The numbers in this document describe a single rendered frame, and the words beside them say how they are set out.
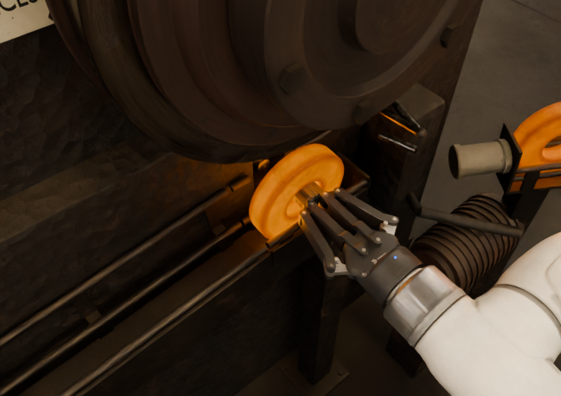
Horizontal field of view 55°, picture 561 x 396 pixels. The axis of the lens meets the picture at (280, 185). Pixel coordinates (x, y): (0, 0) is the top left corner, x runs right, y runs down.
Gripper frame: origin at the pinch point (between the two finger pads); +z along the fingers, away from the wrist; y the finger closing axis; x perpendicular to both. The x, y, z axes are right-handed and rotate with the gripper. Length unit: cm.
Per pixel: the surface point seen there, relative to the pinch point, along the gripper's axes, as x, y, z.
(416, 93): 3.6, 24.7, 0.8
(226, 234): -6.3, -10.6, 3.3
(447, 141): -78, 99, 28
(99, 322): -8.1, -31.3, 3.4
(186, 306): -5.9, -21.5, -2.8
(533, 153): -6.0, 39.1, -15.3
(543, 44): -79, 178, 40
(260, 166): -2.5, -0.7, 8.0
